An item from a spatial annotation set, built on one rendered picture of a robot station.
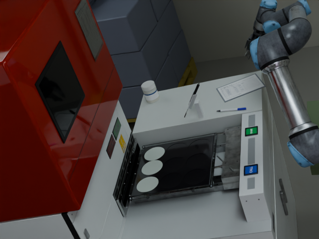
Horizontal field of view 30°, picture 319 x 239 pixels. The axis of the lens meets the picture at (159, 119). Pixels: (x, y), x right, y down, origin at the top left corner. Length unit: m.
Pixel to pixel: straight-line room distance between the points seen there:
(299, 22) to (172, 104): 0.86
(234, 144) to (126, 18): 1.68
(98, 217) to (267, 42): 0.94
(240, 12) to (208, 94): 2.20
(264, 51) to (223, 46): 2.91
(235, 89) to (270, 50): 0.60
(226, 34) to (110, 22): 1.36
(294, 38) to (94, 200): 0.98
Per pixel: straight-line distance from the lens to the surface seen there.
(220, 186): 2.54
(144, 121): 2.89
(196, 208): 2.51
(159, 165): 2.67
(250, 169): 2.38
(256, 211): 2.34
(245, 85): 2.91
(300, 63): 4.93
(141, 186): 2.60
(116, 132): 2.64
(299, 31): 2.35
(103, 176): 2.43
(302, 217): 3.53
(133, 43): 4.17
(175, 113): 2.87
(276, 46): 2.34
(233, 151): 2.64
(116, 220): 2.49
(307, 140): 2.27
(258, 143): 2.51
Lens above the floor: 2.44
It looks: 31 degrees down
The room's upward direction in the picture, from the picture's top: 21 degrees counter-clockwise
